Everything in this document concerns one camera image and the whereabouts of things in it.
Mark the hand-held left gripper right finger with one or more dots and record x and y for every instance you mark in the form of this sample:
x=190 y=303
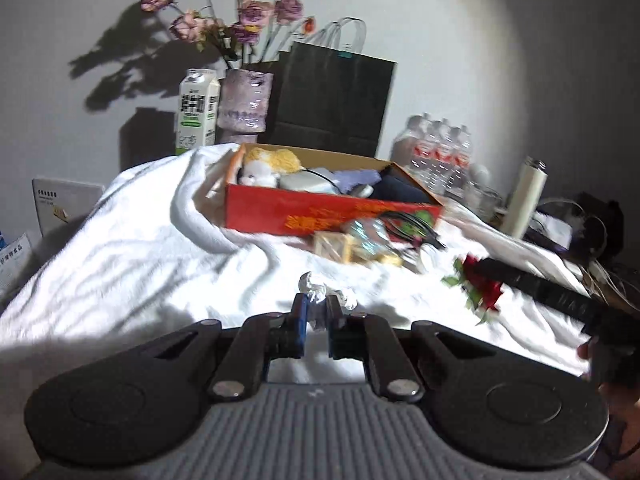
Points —
x=334 y=330

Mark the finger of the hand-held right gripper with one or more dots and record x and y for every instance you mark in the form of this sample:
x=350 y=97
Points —
x=540 y=290

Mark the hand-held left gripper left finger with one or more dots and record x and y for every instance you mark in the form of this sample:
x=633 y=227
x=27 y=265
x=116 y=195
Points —
x=299 y=327

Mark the clear wrapper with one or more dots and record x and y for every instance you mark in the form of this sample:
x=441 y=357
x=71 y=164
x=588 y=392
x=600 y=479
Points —
x=312 y=285

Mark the red rose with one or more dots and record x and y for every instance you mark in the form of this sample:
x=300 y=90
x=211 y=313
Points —
x=492 y=292

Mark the red cardboard box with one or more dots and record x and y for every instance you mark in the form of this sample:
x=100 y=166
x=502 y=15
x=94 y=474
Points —
x=280 y=210

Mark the white plastic bottle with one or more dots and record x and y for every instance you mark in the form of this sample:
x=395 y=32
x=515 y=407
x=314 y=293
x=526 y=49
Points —
x=305 y=182

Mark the navy zip case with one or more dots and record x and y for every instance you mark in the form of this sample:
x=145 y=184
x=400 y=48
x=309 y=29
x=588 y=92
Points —
x=395 y=192

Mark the white yellow plush toy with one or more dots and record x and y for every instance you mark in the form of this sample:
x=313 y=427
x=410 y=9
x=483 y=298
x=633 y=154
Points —
x=270 y=160

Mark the person's right hand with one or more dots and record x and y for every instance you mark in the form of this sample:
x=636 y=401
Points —
x=587 y=349

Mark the small white box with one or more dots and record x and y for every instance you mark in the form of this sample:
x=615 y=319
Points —
x=552 y=227

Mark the small wooden cube box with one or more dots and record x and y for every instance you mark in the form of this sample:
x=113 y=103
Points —
x=330 y=247

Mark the small yellow item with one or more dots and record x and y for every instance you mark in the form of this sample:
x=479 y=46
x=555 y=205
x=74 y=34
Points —
x=387 y=259

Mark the white thermos bottle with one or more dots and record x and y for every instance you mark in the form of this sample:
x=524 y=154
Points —
x=527 y=195

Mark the clear plastic wrapped packet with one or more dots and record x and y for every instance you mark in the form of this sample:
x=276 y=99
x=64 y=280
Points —
x=367 y=235

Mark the clear glass container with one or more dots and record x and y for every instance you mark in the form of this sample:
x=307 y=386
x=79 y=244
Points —
x=482 y=200

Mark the white round device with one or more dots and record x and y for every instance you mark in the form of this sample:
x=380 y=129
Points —
x=480 y=174

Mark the clear water bottle red label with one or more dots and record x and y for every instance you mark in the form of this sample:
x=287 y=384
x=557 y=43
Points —
x=434 y=152
x=465 y=157
x=410 y=145
x=450 y=157

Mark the white towel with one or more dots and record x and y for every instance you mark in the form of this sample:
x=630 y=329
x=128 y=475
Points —
x=125 y=260

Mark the purple glass vase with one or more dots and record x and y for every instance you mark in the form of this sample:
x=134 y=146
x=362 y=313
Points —
x=245 y=105

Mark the black paper bag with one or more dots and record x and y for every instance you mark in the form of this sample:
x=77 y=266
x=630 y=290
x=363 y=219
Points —
x=330 y=100

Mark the white milk carton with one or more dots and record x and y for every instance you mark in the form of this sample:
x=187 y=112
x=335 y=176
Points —
x=197 y=110

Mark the white flat box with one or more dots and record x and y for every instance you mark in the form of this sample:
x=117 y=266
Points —
x=70 y=200

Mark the teal binder clip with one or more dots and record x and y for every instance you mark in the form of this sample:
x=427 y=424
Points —
x=344 y=53

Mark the white printed packet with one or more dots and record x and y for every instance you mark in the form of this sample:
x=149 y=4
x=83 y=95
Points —
x=14 y=265

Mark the dried pink flower bouquet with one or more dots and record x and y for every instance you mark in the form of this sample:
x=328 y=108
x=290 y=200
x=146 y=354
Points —
x=250 y=12

